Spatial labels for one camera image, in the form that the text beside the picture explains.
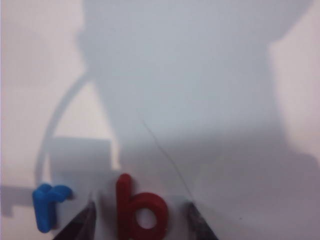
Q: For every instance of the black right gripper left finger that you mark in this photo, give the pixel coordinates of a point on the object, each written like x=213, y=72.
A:
x=80, y=225

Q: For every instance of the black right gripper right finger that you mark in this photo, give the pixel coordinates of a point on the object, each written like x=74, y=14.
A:
x=200, y=225

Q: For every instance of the red letter b magnet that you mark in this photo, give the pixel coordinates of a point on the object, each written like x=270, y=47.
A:
x=125, y=200

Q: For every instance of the light blue letter r magnet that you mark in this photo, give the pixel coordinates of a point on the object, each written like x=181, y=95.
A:
x=45, y=207

